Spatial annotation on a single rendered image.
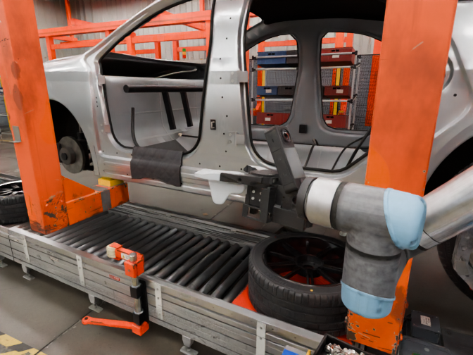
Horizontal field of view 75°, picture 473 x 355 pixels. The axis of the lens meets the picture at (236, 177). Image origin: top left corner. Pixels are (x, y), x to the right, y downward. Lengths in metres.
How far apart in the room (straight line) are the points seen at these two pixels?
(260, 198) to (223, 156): 1.30
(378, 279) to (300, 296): 1.04
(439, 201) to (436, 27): 0.55
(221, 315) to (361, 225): 1.25
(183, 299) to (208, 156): 0.81
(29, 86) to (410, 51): 1.85
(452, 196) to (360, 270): 0.18
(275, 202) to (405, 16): 0.65
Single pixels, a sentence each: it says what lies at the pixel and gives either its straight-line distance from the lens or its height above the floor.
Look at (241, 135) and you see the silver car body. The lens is 1.71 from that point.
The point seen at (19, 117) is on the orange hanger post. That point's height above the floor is 1.24.
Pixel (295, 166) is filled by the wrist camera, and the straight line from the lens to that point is 0.51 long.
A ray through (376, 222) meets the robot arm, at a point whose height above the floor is 1.22.
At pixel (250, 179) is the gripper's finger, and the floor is 1.24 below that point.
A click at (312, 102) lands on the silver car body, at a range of 3.35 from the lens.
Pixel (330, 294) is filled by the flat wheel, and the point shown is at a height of 0.50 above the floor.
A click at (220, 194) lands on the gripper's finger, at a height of 1.21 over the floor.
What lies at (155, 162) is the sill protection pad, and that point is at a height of 0.92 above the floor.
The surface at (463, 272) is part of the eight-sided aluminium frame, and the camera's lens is 1.46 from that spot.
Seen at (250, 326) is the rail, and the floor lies 0.34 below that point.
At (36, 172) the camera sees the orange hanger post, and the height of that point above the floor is 0.92.
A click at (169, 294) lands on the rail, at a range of 1.77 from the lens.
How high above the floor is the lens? 1.39
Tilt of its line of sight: 16 degrees down
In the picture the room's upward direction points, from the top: straight up
